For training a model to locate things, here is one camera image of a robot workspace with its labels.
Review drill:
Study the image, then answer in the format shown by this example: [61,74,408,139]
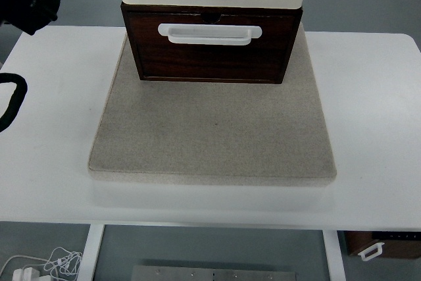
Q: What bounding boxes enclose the dark brown cabinet base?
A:
[120,1,303,85]

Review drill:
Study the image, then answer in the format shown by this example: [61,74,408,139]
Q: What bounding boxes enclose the beige felt mat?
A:
[87,29,339,187]

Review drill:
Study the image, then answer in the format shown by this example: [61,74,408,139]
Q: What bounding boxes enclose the white table leg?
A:
[322,230,347,281]
[78,224,105,281]

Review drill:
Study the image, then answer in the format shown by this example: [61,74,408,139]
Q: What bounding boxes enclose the brown wooden box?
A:
[343,230,421,260]

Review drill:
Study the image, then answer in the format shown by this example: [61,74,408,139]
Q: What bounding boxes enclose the black table control panel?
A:
[372,232,421,240]

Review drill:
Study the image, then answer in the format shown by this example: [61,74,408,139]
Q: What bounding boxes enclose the white charger plug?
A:
[12,267,40,281]

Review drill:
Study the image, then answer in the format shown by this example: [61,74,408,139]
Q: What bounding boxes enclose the white drawer handle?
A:
[157,23,263,47]

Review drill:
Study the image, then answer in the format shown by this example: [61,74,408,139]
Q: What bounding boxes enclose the black sleeved cable loop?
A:
[0,72,28,133]

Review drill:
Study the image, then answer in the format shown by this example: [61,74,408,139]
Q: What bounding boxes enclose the white cable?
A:
[0,247,83,281]

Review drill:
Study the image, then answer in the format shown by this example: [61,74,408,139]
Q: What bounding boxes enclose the white box handle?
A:
[358,242,385,261]

